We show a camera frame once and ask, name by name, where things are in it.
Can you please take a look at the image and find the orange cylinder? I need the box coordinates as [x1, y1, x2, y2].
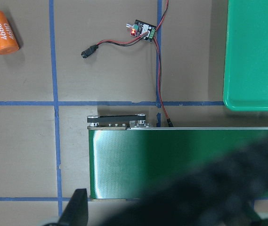
[0, 11, 19, 55]

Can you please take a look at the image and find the red black wire with plug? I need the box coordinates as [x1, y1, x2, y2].
[81, 0, 174, 128]

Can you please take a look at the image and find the small motor controller board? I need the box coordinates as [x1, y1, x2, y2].
[126, 19, 157, 42]

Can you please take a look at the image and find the green tray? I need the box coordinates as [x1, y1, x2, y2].
[223, 0, 268, 112]

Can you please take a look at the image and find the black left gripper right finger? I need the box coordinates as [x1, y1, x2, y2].
[102, 137, 268, 226]

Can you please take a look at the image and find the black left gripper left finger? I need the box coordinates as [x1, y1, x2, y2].
[57, 188, 88, 226]

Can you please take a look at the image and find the green conveyor belt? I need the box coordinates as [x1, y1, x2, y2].
[87, 114, 268, 200]

